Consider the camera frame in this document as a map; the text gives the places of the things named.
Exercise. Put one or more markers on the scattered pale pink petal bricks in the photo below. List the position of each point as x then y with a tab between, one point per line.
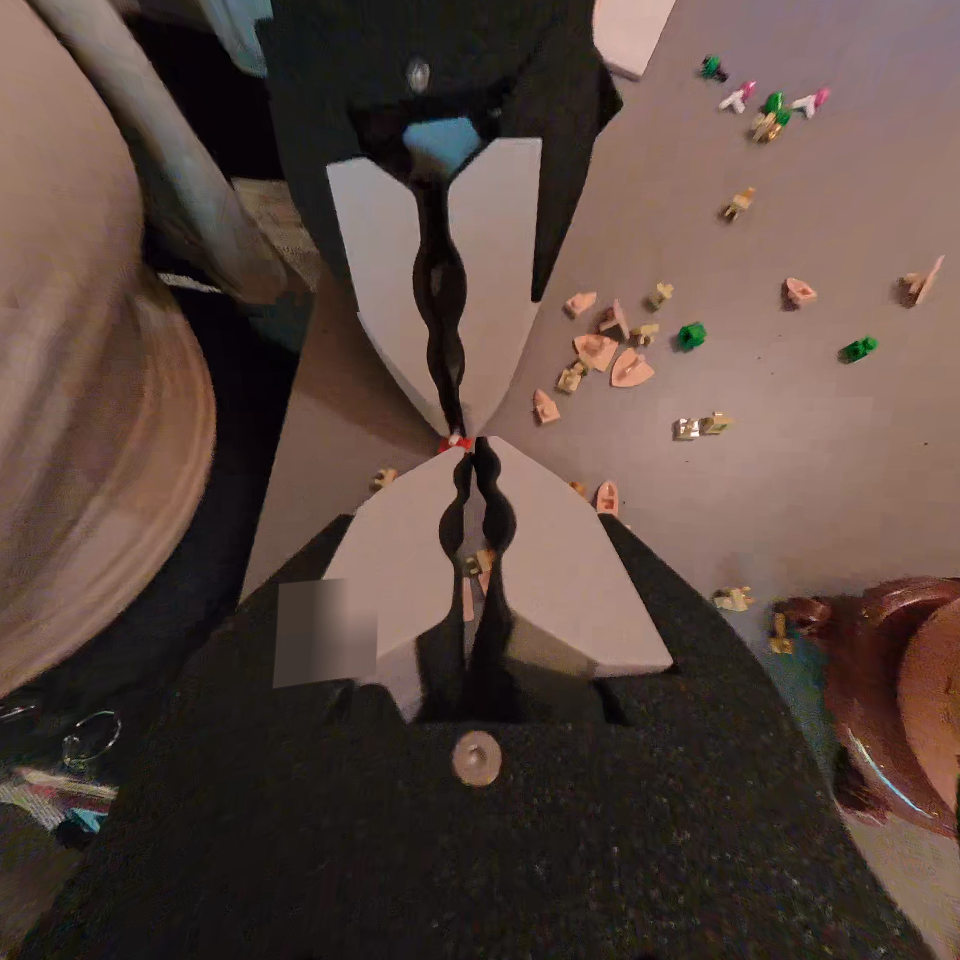
595	351

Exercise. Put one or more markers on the dark green small brick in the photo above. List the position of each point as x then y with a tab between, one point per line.
712	67

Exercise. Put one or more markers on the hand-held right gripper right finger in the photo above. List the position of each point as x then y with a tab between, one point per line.
570	585

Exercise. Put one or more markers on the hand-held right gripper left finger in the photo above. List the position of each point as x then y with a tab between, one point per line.
405	540

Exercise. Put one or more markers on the green and tan brick cluster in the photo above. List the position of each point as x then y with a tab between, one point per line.
772	114

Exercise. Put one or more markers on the person's pale shirt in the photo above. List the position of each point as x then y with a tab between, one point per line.
75	375

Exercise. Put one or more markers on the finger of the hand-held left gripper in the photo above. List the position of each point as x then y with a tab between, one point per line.
499	262
379	262

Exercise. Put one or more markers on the grey desk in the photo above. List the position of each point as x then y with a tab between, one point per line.
787	487

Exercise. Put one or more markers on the scattered tan small bricks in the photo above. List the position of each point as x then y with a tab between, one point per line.
660	296

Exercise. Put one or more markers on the red small brick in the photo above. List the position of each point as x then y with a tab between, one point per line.
454	444

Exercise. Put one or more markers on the white and magenta bud brick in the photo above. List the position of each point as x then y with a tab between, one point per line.
811	100
739	96

